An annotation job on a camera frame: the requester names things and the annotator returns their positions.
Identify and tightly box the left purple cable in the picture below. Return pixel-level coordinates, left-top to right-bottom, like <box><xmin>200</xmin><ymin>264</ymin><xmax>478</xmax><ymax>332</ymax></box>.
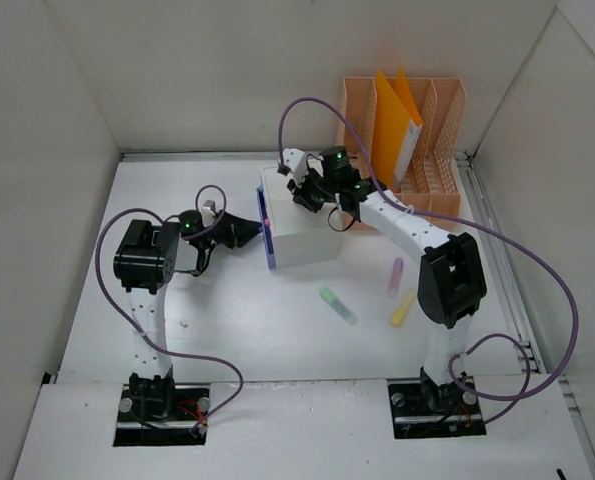
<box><xmin>97</xmin><ymin>184</ymin><xmax>244</xmax><ymax>426</ymax></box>

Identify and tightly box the purple blue drawer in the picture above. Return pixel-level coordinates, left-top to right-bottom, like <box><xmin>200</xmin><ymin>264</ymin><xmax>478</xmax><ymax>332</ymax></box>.
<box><xmin>257</xmin><ymin>184</ymin><xmax>277</xmax><ymax>271</ymax></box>

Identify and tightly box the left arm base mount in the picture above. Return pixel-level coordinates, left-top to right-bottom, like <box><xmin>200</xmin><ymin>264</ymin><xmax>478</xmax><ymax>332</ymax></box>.
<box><xmin>113</xmin><ymin>384</ymin><xmax>211</xmax><ymax>447</ymax></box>

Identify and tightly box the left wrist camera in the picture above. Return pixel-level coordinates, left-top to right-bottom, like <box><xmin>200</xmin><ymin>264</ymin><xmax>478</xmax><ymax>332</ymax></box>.
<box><xmin>200</xmin><ymin>200</ymin><xmax>217</xmax><ymax>221</ymax></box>

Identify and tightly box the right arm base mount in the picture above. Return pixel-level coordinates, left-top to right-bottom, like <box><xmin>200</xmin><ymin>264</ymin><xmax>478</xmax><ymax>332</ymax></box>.
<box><xmin>387</xmin><ymin>380</ymin><xmax>487</xmax><ymax>440</ymax></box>

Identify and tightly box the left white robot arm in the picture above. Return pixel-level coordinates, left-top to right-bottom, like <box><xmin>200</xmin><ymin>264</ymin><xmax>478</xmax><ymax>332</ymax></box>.
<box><xmin>113</xmin><ymin>210</ymin><xmax>262</xmax><ymax>420</ymax></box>

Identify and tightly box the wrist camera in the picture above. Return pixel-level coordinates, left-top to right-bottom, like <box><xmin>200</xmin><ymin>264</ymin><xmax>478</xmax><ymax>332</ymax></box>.
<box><xmin>277</xmin><ymin>148</ymin><xmax>308</xmax><ymax>186</ymax></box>
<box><xmin>200</xmin><ymin>200</ymin><xmax>217</xmax><ymax>221</ymax></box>

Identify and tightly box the orange document folder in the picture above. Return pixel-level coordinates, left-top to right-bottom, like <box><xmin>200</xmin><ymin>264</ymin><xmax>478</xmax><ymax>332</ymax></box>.
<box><xmin>371</xmin><ymin>67</ymin><xmax>423</xmax><ymax>190</ymax></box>

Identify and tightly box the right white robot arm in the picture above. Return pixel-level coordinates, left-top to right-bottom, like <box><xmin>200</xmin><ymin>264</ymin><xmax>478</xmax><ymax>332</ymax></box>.
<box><xmin>278</xmin><ymin>147</ymin><xmax>487</xmax><ymax>412</ymax></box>

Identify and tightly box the pastel green highlighter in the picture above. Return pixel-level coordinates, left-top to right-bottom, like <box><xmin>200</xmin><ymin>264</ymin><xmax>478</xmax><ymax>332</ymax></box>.
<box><xmin>319</xmin><ymin>287</ymin><xmax>358</xmax><ymax>326</ymax></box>

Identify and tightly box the pastel pink highlighter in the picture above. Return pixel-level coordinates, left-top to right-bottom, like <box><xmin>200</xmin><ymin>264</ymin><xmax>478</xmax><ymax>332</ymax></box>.
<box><xmin>387</xmin><ymin>257</ymin><xmax>404</xmax><ymax>299</ymax></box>

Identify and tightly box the peach desk file organizer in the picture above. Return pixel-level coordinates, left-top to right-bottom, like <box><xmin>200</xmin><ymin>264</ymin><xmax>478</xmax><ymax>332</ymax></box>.
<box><xmin>335</xmin><ymin>71</ymin><xmax>466</xmax><ymax>217</ymax></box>

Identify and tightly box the white drawer box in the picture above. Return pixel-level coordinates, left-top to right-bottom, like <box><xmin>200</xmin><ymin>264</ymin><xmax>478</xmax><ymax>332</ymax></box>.
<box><xmin>259</xmin><ymin>166</ymin><xmax>342</xmax><ymax>270</ymax></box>

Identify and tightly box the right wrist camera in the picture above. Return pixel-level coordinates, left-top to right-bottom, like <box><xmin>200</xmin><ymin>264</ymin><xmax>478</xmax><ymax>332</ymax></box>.
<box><xmin>277</xmin><ymin>148</ymin><xmax>308</xmax><ymax>186</ymax></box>

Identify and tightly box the pastel yellow highlighter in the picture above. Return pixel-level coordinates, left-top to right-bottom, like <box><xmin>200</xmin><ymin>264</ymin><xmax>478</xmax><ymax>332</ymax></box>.
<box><xmin>390</xmin><ymin>288</ymin><xmax>417</xmax><ymax>328</ymax></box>

